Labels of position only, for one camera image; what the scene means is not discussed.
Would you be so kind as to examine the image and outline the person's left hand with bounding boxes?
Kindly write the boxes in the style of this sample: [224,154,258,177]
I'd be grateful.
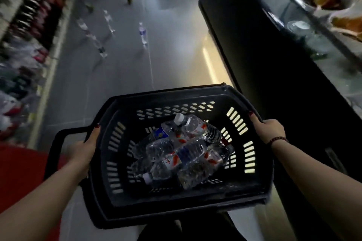
[67,124,101,178]

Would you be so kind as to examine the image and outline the person's right hand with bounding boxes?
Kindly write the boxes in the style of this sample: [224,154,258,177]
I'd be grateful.
[248,111,287,146]

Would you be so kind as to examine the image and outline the black plastic shopping basket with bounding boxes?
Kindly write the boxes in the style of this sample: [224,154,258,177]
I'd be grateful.
[44,83,275,230]

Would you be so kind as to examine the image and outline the person's right forearm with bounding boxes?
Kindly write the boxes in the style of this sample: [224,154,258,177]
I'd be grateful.
[271,139,362,241]

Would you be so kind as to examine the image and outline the person's left forearm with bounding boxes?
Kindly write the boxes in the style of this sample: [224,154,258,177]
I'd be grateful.
[0,162,87,241]

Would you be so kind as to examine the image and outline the white-capped red-label water bottle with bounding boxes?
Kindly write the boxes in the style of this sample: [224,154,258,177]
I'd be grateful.
[174,113,223,143]

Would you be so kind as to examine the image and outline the black display counter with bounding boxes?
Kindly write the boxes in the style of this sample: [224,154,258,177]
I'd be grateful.
[199,0,362,241]

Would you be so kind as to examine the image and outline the blue-label clear water bottle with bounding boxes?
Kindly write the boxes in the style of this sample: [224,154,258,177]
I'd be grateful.
[131,121,181,159]

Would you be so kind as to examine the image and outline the red-label clear water bottle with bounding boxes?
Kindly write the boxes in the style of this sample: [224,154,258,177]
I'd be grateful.
[177,144,236,190]

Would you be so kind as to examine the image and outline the white-capped clear water bottle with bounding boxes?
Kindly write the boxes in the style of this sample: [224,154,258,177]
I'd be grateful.
[142,157,181,185]

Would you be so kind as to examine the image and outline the large blue-label water bottle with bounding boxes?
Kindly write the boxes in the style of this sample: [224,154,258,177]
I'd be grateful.
[131,140,210,178]

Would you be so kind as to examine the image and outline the red mat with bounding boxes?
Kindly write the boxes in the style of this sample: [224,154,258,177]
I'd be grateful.
[0,144,67,241]

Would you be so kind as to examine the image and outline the standing clear water bottle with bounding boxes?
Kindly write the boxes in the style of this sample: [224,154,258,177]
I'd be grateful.
[76,18,90,35]
[103,9,116,34]
[91,35,108,58]

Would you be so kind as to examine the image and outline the clear glass plate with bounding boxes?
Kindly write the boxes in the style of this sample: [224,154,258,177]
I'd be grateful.
[287,20,314,35]

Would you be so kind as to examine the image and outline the store shelf of packaged goods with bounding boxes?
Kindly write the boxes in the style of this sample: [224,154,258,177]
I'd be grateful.
[0,0,83,149]

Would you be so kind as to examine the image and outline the standing blue-label water bottle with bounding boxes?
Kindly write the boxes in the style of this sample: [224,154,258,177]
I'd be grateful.
[138,22,149,45]

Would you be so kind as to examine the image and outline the person's black trousers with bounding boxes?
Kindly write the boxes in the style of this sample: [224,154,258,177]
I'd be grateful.
[137,211,248,241]

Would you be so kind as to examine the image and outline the dish of orange food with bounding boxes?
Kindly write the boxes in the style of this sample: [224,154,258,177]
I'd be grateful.
[329,9,362,41]

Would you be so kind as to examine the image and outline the bowl of dark food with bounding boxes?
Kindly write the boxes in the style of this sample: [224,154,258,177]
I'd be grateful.
[300,0,354,12]

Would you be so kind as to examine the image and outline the brown beaded bracelet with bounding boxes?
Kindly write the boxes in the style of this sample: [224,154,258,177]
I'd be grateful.
[267,136,289,147]

